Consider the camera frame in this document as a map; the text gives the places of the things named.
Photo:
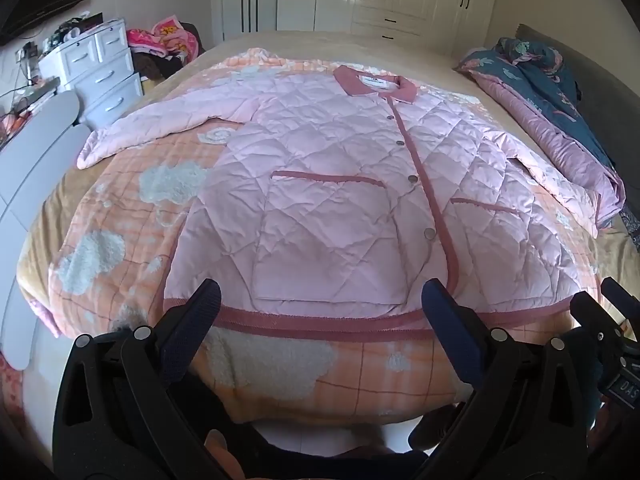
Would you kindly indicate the orange checked cloud blanket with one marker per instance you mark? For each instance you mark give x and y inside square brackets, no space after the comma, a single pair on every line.
[380,385]

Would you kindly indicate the pink quilted jacket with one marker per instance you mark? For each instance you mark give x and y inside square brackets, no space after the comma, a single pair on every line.
[320,185]

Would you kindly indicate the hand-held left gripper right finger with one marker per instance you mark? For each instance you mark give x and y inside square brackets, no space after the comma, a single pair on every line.
[450,320]

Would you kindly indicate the cluttered side desk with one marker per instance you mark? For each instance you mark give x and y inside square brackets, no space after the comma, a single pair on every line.
[25,85]

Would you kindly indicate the white door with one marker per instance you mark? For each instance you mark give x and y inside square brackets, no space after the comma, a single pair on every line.
[265,10]

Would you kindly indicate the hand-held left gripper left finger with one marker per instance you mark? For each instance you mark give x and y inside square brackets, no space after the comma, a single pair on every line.
[200,310]

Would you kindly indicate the bed with beige sheet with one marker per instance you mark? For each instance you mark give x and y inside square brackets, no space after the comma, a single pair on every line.
[310,40]

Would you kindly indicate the blue floral duvet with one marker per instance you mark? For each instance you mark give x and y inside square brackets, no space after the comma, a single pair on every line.
[530,90]

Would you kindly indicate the black box on chest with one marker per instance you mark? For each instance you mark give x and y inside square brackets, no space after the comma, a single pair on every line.
[80,25]

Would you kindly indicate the dark patterned pillow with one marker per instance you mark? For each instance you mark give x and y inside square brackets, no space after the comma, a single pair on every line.
[631,227]

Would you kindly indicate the white drawer chest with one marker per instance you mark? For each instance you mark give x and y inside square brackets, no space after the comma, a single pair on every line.
[105,75]

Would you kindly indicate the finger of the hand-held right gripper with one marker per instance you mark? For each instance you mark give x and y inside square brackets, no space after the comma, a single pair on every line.
[622,300]
[597,325]

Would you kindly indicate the pink floral cloth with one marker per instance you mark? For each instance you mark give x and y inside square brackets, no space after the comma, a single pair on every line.
[170,35]

